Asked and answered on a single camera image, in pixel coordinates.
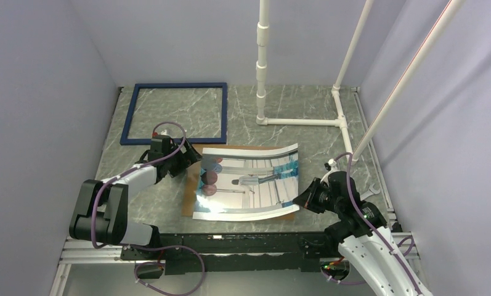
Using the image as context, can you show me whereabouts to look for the silver open-end wrench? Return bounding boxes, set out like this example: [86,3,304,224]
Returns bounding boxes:
[360,183,381,201]

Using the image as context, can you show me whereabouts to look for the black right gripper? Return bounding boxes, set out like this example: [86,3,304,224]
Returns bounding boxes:
[293,177,343,213]

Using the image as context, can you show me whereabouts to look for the brown frame backing board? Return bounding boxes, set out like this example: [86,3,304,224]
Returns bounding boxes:
[181,144,295,221]

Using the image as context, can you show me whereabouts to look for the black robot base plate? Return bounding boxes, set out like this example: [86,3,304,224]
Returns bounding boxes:
[120,231,341,275]

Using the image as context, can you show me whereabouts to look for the aluminium rail frame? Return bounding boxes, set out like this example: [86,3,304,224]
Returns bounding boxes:
[64,83,416,295]

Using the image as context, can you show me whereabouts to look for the white PVC pipe stand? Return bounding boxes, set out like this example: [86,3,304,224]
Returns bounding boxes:
[255,0,466,167]

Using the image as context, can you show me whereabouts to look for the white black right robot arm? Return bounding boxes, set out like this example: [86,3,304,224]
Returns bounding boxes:
[293,171,432,295]

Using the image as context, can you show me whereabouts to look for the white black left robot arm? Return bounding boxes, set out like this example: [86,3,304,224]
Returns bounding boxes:
[69,135,202,259]

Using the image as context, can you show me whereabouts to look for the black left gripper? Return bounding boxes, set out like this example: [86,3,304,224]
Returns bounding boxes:
[164,137,203,178]

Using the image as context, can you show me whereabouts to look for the blue photo frame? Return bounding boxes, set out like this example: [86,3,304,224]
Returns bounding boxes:
[120,82,228,146]

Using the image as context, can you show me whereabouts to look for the glossy printed photo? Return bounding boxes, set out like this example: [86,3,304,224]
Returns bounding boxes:
[192,142,301,223]

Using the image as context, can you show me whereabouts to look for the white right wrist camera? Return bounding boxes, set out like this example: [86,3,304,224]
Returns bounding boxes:
[324,158,339,171]

